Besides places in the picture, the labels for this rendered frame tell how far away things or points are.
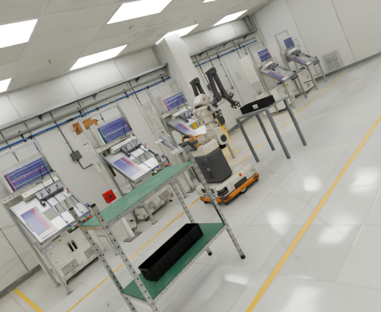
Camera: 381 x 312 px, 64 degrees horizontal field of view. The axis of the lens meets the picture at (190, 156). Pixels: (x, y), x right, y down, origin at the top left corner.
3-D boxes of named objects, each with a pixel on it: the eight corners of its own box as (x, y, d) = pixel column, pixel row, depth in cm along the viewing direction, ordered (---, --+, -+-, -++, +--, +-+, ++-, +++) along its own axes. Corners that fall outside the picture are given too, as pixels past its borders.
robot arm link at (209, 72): (202, 70, 399) (206, 68, 390) (210, 69, 405) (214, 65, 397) (214, 103, 403) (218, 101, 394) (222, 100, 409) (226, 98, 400)
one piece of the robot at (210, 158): (224, 192, 385) (194, 133, 371) (202, 191, 432) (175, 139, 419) (242, 178, 400) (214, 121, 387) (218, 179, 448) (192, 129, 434)
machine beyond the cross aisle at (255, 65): (309, 96, 816) (280, 29, 786) (297, 106, 765) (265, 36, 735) (268, 111, 921) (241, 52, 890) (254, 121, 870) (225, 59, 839)
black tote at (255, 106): (242, 114, 482) (239, 108, 480) (249, 110, 490) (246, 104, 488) (267, 106, 432) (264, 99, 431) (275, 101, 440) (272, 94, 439)
